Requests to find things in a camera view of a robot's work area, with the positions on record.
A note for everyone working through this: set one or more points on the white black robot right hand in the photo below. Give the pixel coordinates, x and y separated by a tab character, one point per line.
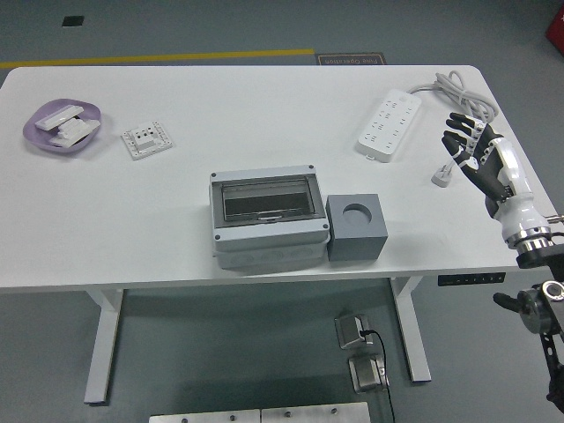
515	211

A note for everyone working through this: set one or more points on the grey junction box with lid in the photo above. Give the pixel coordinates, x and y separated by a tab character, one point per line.
264	247

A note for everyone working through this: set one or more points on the grey cube with round hole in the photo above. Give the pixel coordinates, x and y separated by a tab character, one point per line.
352	242

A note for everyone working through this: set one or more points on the metal floor socket box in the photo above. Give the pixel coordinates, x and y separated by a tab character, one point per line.
368	374
350	330

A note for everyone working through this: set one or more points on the black table control panel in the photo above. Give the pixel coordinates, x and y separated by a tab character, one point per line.
471	279

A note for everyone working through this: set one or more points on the white power strip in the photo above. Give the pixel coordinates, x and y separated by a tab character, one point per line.
390	125

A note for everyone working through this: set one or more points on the white table leg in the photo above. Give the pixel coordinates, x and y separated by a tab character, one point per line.
103	343
416	352

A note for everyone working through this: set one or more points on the red object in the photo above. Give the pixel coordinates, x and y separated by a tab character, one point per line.
556	28

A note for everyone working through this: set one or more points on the black floor sign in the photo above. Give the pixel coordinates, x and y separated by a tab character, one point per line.
350	60

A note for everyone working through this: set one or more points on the grey metal plate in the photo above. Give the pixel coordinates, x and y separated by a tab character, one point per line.
202	417
315	414

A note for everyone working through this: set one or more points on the yellow floor tape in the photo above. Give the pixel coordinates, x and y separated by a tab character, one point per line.
154	57

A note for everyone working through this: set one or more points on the white plastic clip part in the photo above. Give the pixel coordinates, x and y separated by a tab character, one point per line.
81	127

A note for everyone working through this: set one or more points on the small white plastic block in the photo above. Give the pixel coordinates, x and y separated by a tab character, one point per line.
64	140

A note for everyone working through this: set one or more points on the long white plastic bar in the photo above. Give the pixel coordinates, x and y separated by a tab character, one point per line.
57	115

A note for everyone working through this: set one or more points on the black square floor patch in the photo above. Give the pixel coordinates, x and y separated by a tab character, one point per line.
73	20

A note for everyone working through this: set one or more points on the purple shallow dish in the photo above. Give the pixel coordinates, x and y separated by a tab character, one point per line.
35	134

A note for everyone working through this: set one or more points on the white wall socket plate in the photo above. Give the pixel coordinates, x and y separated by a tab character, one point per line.
146	141

